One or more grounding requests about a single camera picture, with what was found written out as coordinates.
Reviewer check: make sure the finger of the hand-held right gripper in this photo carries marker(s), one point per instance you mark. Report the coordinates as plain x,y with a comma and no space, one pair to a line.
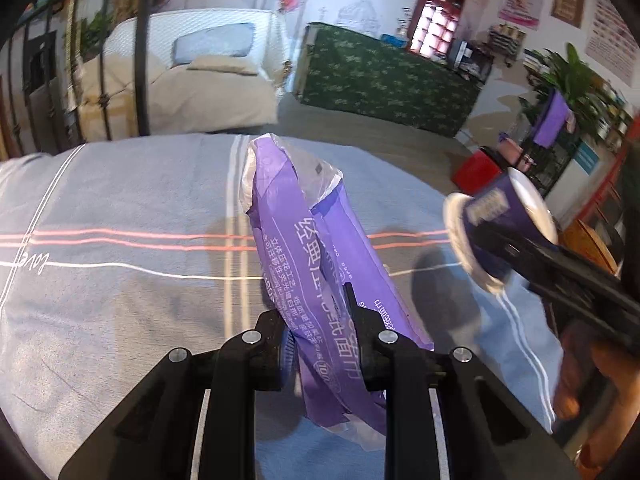
505,250

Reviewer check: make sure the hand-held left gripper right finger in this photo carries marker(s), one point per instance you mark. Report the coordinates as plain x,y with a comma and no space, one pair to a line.
365,330

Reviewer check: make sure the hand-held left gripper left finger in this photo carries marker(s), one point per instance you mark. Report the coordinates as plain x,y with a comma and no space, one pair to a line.
289,360

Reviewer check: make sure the purple paper cup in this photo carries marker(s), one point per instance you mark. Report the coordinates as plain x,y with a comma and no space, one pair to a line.
492,205

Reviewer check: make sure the purple tissue packet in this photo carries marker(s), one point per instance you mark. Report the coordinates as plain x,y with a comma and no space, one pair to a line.
295,240

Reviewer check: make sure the person's right hand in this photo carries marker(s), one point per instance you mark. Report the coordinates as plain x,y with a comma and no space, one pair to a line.
575,375

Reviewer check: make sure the red bag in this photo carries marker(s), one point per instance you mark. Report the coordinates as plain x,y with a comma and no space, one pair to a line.
477,172

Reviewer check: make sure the small pink basin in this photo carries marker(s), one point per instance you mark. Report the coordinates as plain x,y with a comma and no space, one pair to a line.
515,152

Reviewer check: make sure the purple towel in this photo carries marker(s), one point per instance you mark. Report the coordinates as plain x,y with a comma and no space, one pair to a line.
550,117

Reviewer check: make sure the green potted plant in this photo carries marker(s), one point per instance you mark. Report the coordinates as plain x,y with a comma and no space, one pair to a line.
570,72

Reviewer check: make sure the black framed picture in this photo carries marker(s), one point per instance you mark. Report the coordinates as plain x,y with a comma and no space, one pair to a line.
470,60

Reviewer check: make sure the green patterned counter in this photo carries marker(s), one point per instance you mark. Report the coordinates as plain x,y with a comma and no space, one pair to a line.
385,80

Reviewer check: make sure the red phone booth cabinet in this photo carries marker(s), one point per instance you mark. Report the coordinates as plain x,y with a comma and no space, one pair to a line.
440,10

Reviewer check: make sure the white bed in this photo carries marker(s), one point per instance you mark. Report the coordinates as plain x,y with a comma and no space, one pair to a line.
220,95

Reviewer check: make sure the beige pillow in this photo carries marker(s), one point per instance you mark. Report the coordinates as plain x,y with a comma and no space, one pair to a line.
225,65

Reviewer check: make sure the blue pillow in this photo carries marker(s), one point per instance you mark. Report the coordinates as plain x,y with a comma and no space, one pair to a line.
212,42

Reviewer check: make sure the blue wall sign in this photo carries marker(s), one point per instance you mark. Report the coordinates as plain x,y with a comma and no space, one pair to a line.
586,157

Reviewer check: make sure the pale pink wall poster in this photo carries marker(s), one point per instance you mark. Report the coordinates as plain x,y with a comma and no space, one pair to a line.
607,35

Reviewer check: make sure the black metal bed frame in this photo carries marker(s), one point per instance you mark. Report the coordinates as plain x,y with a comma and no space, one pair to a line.
142,50

